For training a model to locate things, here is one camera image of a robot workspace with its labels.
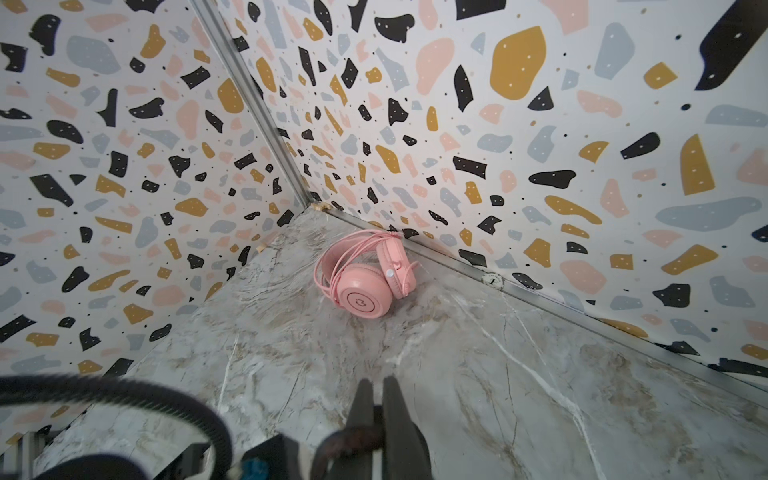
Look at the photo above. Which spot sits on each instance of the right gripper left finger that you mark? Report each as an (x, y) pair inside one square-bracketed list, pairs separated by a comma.
[(349, 450)]

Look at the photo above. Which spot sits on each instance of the pink headphones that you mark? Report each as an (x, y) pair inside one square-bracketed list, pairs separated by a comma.
[(365, 272)]

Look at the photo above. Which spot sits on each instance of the left corner aluminium post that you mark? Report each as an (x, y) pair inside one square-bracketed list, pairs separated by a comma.
[(215, 27)]

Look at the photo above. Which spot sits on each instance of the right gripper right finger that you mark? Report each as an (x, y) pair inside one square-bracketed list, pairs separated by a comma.
[(404, 455)]

